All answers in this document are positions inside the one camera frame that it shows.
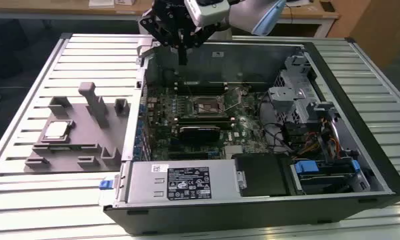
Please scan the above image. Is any black graphics card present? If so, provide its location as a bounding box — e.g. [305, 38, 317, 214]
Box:
[176, 124, 221, 144]

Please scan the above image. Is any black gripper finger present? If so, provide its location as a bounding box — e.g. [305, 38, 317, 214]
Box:
[182, 23, 218, 66]
[138, 14, 185, 66]

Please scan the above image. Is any silver CPU with green edge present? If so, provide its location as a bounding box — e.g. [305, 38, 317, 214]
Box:
[41, 119, 75, 140]

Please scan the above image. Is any CPU socket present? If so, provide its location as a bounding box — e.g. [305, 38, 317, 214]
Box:
[188, 95, 230, 118]

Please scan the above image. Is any metal shroud latch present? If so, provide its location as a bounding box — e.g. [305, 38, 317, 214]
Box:
[234, 170, 248, 190]

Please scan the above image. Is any white paper box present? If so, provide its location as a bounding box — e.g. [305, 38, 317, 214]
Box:
[87, 0, 115, 8]

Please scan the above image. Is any grey metal disk bay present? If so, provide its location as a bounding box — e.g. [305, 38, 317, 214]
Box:
[304, 101, 370, 166]

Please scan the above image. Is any silver power supply unit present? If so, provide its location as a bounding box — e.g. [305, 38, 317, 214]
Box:
[122, 160, 241, 204]

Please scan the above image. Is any black power connector block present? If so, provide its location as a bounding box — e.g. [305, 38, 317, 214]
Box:
[281, 122, 305, 145]

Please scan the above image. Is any blue case latch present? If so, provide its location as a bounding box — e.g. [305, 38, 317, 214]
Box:
[98, 178, 117, 191]

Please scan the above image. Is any wooden desk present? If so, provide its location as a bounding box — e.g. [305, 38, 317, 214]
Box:
[0, 0, 341, 38]

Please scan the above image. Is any blue disk carrier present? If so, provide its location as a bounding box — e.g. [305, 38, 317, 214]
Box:
[292, 161, 353, 180]

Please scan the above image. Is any green RAM stick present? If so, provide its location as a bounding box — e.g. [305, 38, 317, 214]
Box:
[47, 145, 83, 151]

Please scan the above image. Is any black PC case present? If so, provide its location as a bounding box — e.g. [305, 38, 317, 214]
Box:
[97, 36, 400, 236]

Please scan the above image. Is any grey parts rack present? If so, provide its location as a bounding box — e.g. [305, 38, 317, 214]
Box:
[22, 81, 130, 174]

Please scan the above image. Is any green motherboard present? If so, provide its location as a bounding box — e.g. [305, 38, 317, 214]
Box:
[142, 83, 270, 161]

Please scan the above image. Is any black office chair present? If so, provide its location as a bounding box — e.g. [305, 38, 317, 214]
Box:
[0, 18, 30, 79]

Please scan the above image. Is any metal drive cage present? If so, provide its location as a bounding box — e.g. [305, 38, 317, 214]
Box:
[265, 55, 325, 125]

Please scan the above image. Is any orange yellow wire bundle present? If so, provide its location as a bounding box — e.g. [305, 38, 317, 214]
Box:
[301, 119, 341, 161]

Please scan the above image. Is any small black box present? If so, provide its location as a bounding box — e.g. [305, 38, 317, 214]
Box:
[318, 0, 337, 13]

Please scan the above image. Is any wooden cabinet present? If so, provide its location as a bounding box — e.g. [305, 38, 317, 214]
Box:
[325, 0, 400, 68]

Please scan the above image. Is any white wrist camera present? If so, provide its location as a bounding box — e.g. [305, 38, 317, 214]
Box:
[182, 0, 229, 28]

